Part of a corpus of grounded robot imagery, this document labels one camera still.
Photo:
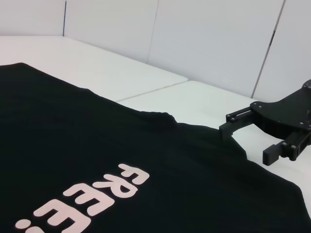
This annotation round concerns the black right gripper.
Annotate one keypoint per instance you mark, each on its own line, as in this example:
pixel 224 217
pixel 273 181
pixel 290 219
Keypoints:
pixel 284 116

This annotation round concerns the black shirt with FREE! print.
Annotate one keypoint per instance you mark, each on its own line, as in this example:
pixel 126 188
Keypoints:
pixel 121 157

